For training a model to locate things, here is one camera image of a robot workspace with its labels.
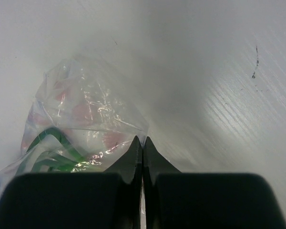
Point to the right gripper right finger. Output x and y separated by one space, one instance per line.
153 165

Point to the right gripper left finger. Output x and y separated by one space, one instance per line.
127 210

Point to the clear zip top bag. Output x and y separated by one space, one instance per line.
83 98

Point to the green toy scallion strands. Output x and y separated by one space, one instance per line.
65 158

